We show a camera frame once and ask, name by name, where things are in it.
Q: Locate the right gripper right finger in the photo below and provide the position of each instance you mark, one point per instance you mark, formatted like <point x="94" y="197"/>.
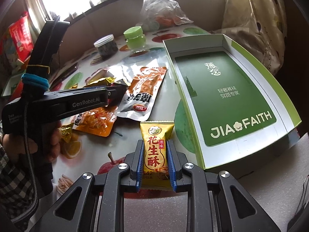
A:
<point x="215" y="199"/>

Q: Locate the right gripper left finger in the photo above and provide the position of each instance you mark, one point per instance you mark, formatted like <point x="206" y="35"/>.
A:
<point x="96" y="202"/>

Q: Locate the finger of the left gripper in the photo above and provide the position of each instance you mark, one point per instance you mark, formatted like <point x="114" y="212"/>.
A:
<point x="115" y="93"/>

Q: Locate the orange konjac snack pouch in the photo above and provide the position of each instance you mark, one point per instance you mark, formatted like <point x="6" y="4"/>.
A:
<point x="97" y="121"/>

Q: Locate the yellow peanut crisp candy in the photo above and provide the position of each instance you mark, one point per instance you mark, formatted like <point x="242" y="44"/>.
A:
<point x="155" y="164"/>

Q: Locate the white pink sesame nougat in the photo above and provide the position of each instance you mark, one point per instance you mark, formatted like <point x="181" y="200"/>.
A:
<point x="100" y="73"/>

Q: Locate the long gold rice bar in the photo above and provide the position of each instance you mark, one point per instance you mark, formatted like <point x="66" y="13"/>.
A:
<point x="66" y="132"/>

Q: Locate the plaid sleeve forearm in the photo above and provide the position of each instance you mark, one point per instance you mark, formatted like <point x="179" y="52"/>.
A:
<point x="16" y="190"/>

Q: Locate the silver orange snack pouch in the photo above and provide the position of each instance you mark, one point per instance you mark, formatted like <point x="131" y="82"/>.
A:
<point x="139" y="99"/>

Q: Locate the dark jar white lid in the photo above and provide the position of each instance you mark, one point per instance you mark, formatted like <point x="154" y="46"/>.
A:
<point x="106" y="47"/>

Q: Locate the black smartphone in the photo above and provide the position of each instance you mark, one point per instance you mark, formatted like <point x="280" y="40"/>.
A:
<point x="65" y="74"/>

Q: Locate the green glass jar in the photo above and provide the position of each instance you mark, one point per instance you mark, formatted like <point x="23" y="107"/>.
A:
<point x="135" y="39"/>

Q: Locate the white foam sheet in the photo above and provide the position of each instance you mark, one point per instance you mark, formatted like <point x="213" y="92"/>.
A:
<point x="277" y="187"/>

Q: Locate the red snack bag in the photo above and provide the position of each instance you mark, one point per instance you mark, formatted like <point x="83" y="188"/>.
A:
<point x="20" y="33"/>

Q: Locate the green white cardboard box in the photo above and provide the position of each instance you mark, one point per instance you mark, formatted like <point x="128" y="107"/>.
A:
<point x="234" y="106"/>

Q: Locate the clear plastic bag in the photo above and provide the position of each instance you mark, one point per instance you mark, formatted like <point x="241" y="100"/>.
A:
<point x="161" y="14"/>

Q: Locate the cream patterned curtain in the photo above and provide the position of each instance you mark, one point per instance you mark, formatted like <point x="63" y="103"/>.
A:
<point x="260" y="27"/>

